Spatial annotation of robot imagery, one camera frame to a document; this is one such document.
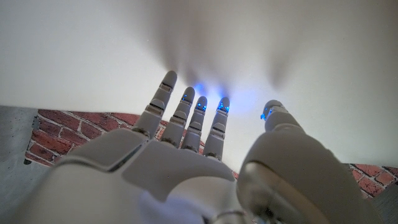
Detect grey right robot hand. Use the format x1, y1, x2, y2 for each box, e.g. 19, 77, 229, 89
9, 70, 385, 224

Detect cream memory foam sheet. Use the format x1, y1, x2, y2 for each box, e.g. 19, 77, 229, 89
0, 0, 398, 174

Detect printed brick backdrop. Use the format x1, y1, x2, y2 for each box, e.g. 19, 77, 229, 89
24, 108, 398, 200

